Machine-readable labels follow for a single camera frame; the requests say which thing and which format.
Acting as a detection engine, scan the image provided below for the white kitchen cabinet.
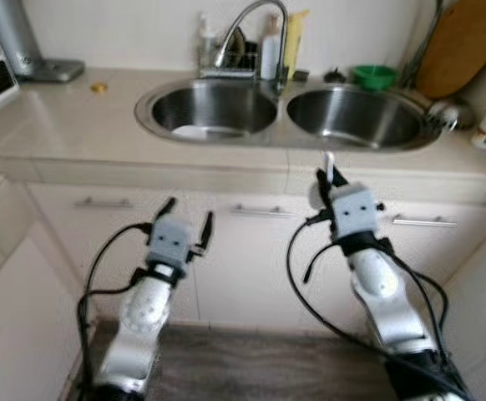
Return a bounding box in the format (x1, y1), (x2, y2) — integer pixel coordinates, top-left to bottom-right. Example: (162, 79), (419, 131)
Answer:
(0, 171), (486, 401)

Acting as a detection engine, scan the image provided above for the stainless steel double sink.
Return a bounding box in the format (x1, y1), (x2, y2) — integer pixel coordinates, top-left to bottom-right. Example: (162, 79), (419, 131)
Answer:
(134, 75), (444, 153)

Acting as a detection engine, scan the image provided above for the white dish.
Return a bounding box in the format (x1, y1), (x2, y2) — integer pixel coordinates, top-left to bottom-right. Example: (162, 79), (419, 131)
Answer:
(172, 124), (227, 140)

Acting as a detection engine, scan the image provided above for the green plastic bowl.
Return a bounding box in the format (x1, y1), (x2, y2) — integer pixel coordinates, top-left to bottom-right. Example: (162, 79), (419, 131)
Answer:
(353, 65), (397, 90)

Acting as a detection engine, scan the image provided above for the plain white bottle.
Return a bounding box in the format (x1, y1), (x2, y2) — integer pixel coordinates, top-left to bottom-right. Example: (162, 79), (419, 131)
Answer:
(261, 17), (282, 81)

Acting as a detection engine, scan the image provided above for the yellow bottle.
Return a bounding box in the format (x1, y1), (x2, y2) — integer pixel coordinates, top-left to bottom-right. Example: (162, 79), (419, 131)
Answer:
(283, 10), (310, 78)

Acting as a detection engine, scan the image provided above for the clear soap bottle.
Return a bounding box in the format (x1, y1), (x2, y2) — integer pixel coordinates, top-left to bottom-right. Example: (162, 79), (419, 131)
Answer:
(196, 13), (215, 61)

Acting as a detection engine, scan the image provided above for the round wooden cutting board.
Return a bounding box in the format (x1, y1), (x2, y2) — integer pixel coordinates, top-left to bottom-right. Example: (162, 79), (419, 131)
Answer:
(414, 0), (486, 99)

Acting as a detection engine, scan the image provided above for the chrome faucet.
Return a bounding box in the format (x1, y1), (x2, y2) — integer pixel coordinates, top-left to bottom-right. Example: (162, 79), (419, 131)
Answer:
(214, 0), (291, 86)

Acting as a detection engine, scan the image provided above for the silver appliance stand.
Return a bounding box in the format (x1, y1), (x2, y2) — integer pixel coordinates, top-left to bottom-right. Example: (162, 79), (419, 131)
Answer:
(0, 0), (85, 83)

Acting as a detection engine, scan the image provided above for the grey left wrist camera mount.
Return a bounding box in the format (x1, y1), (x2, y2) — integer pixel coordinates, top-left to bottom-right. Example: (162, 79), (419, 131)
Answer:
(147, 216), (192, 266)

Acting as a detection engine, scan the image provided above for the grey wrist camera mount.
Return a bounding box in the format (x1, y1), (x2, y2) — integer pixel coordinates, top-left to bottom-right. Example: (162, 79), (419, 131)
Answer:
(147, 216), (192, 266)
(308, 180), (386, 239)

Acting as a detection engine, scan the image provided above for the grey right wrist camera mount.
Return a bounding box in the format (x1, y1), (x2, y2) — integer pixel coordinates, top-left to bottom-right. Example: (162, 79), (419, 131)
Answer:
(308, 180), (386, 239)

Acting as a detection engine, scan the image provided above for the silver cabinet handle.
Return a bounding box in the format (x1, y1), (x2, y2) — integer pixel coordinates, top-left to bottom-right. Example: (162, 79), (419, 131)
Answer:
(392, 215), (458, 229)
(74, 197), (134, 209)
(230, 205), (291, 219)

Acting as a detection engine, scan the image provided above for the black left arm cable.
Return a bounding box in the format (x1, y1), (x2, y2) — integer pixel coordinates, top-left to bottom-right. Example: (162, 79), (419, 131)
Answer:
(76, 221), (156, 401)

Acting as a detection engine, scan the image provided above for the metal wire sink rack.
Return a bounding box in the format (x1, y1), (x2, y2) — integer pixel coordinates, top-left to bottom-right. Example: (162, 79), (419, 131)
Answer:
(200, 38), (262, 79)

